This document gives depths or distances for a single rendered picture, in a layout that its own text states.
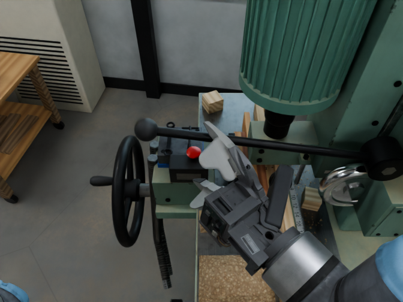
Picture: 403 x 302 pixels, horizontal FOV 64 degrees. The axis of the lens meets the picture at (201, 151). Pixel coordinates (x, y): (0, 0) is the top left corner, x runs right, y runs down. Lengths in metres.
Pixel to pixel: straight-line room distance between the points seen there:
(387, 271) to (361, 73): 0.31
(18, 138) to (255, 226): 1.75
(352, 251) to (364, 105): 0.39
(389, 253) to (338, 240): 0.53
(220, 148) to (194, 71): 1.80
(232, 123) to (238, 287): 0.44
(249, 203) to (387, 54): 0.29
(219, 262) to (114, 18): 1.80
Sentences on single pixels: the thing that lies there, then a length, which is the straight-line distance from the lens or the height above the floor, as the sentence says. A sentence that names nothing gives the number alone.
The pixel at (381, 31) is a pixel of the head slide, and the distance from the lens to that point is 0.52.
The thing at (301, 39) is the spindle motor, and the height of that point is 1.30.
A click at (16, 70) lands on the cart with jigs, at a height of 0.53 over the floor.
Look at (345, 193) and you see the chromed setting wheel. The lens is 0.66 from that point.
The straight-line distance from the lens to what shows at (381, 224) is 0.66.
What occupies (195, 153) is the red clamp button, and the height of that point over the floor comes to 1.02.
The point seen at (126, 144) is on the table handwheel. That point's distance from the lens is 0.79.
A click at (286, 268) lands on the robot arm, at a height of 1.14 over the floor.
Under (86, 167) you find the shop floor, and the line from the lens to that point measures 2.04.
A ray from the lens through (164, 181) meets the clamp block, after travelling 0.70.
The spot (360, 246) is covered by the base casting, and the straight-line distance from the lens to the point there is 0.88.
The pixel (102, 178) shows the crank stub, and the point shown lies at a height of 0.93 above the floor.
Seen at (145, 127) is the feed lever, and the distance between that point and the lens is 0.47.
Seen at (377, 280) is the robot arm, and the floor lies 1.24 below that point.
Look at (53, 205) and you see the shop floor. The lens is 1.95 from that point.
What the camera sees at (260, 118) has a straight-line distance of 0.86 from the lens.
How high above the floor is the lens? 1.53
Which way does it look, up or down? 50 degrees down
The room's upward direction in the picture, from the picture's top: straight up
